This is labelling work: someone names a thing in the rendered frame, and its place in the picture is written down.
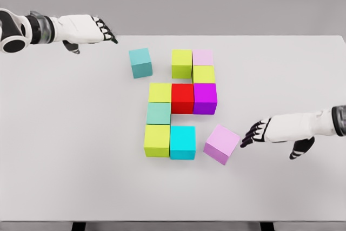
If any teal cube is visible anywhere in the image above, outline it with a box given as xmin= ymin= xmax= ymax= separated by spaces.
xmin=128 ymin=48 xmax=153 ymax=79
xmin=146 ymin=102 xmax=172 ymax=126

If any light pink cube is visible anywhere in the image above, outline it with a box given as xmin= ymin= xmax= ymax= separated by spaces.
xmin=203 ymin=124 xmax=241 ymax=166
xmin=192 ymin=49 xmax=215 ymax=67

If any yellow-green cube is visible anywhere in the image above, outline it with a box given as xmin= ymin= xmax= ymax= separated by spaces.
xmin=171 ymin=49 xmax=194 ymax=79
xmin=148 ymin=82 xmax=173 ymax=104
xmin=143 ymin=124 xmax=171 ymax=158
xmin=191 ymin=65 xmax=216 ymax=85

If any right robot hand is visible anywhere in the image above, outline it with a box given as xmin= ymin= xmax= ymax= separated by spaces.
xmin=239 ymin=114 xmax=321 ymax=161

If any red cube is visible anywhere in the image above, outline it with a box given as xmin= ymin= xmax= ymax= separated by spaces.
xmin=171 ymin=83 xmax=195 ymax=115

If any cyan cube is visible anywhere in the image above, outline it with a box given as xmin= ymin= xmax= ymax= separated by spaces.
xmin=169 ymin=126 xmax=196 ymax=161

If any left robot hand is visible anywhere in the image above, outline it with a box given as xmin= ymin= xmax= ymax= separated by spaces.
xmin=57 ymin=14 xmax=119 ymax=55

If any purple cube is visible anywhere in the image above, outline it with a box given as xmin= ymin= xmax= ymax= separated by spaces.
xmin=192 ymin=83 xmax=218 ymax=115

